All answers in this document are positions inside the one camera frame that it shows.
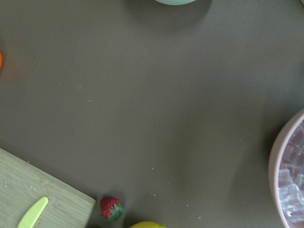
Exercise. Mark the red toy strawberry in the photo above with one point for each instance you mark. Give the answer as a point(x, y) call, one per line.
point(111, 208)

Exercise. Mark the yellow lemon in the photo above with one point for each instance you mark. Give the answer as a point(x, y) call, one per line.
point(147, 224)

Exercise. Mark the mint green bowl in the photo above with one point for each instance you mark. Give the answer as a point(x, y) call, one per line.
point(175, 2)

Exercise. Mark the wooden cutting board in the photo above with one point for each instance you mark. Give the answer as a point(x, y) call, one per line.
point(22, 185)

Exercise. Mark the pink bowl with ice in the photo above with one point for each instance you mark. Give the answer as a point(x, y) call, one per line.
point(286, 172)

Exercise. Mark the orange fruit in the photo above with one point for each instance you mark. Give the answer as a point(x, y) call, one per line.
point(1, 60)

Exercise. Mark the yellow plastic knife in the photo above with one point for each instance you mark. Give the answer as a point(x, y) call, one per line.
point(31, 216)

